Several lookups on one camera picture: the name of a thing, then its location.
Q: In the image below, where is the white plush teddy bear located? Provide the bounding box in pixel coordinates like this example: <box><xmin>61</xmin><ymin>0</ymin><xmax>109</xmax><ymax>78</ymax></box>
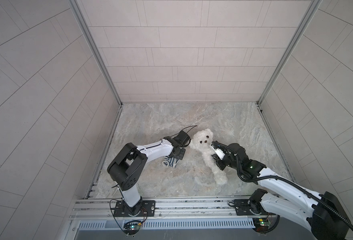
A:
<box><xmin>189</xmin><ymin>129</ymin><xmax>228</xmax><ymax>185</ymax></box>

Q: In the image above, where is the blue white striped knit sweater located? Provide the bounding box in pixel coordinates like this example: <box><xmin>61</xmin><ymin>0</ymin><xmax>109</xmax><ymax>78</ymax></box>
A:
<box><xmin>161</xmin><ymin>156</ymin><xmax>180</xmax><ymax>168</ymax></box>

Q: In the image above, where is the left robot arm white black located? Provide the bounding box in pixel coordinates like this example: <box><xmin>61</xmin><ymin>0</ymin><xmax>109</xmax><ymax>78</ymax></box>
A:
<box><xmin>107</xmin><ymin>130</ymin><xmax>191</xmax><ymax>216</ymax></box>

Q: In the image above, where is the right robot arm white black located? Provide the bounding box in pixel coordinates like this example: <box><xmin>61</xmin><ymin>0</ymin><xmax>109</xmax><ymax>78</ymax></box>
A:
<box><xmin>211</xmin><ymin>141</ymin><xmax>352</xmax><ymax>240</ymax></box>

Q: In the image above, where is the right green circuit board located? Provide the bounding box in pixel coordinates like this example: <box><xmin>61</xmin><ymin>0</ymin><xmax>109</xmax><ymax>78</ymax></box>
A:
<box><xmin>252</xmin><ymin>218</ymin><xmax>271</xmax><ymax>233</ymax></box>

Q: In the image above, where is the green circuit board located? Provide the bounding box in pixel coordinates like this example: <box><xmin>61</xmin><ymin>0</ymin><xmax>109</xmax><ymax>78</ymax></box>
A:
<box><xmin>123</xmin><ymin>220</ymin><xmax>143</xmax><ymax>236</ymax></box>
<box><xmin>252</xmin><ymin>218</ymin><xmax>271</xmax><ymax>233</ymax></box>

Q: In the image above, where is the white ventilation grille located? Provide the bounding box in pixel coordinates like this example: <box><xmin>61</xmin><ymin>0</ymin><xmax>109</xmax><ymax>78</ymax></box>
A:
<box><xmin>78</xmin><ymin>218</ymin><xmax>255</xmax><ymax>231</ymax></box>

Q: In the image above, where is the left green circuit board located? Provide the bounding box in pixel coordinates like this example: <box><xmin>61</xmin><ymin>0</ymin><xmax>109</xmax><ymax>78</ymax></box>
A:
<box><xmin>123</xmin><ymin>220</ymin><xmax>143</xmax><ymax>236</ymax></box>

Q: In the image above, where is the right corner aluminium profile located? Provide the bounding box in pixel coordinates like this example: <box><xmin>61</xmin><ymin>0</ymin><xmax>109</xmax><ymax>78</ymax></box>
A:
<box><xmin>256</xmin><ymin>0</ymin><xmax>322</xmax><ymax>108</ymax></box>

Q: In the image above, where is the corner aluminium profile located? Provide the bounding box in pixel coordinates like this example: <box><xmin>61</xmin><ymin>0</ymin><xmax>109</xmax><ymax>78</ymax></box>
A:
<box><xmin>68</xmin><ymin>0</ymin><xmax>122</xmax><ymax>108</ymax></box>
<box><xmin>256</xmin><ymin>0</ymin><xmax>322</xmax><ymax>108</ymax></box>

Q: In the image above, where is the left corner aluminium profile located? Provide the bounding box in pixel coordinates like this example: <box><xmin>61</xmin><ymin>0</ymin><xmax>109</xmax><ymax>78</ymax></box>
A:
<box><xmin>68</xmin><ymin>0</ymin><xmax>122</xmax><ymax>108</ymax></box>

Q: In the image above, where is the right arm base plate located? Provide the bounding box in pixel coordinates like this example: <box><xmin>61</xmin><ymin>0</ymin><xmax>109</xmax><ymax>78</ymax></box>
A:
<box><xmin>228</xmin><ymin>199</ymin><xmax>268</xmax><ymax>217</ymax></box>

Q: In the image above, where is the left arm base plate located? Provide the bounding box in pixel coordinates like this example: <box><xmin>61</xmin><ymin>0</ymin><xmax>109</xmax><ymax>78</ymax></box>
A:
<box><xmin>113</xmin><ymin>200</ymin><xmax>156</xmax><ymax>217</ymax></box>

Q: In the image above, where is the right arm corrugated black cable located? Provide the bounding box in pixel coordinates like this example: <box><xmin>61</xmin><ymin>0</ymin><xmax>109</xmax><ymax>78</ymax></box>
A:
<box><xmin>236</xmin><ymin>155</ymin><xmax>353</xmax><ymax>240</ymax></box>

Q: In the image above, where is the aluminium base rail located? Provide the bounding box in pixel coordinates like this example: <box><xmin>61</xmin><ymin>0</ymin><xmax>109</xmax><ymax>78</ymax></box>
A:
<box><xmin>69</xmin><ymin>196</ymin><xmax>319</xmax><ymax>221</ymax></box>

